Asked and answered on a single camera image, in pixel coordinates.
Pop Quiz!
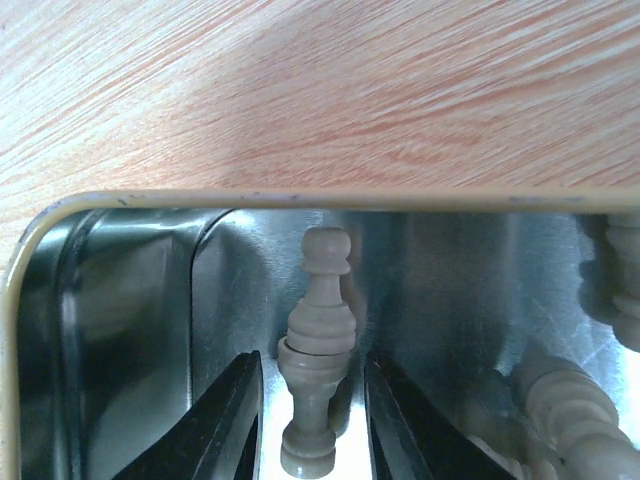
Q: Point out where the white pawn in tin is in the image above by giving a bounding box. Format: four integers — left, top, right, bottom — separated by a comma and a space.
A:
286, 227, 357, 356

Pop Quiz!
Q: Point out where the white chess piece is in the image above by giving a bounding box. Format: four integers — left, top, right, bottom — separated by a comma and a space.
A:
277, 338, 350, 479
578, 211, 639, 352
458, 343, 639, 479

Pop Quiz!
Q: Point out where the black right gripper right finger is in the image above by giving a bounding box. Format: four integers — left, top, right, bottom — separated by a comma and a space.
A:
364, 351, 513, 479

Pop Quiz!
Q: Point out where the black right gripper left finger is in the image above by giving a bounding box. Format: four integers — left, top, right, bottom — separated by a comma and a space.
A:
115, 350, 263, 479

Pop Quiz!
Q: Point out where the gold metal tin tray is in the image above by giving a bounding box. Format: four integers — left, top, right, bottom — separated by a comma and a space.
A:
1, 191, 639, 479

